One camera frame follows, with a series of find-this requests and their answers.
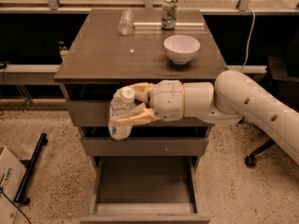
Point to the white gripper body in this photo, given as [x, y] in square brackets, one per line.
[167, 100]

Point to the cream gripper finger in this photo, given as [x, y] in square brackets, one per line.
[139, 91]
[145, 117]

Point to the blue label plastic water bottle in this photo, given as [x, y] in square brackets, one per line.
[122, 103]

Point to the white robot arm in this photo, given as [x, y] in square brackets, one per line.
[232, 97]

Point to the grey middle drawer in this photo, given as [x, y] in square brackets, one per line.
[148, 141]

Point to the grey top drawer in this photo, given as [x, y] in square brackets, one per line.
[95, 113]

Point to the grey three drawer cabinet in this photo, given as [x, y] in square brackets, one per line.
[101, 60]

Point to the clear plastic bottle lying down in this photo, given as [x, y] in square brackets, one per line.
[126, 22]

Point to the grey open bottom drawer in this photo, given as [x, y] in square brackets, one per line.
[145, 190]

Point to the small bottle behind cabinet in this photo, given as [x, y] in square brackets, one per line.
[63, 49]

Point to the white ceramic bowl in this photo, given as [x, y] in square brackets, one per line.
[181, 49]

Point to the green printed drink can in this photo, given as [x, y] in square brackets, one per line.
[169, 14]

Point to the black metal bar stand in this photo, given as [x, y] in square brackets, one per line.
[20, 196]

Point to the black office chair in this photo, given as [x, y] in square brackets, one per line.
[282, 111]

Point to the white cardboard box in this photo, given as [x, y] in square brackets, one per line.
[11, 173]

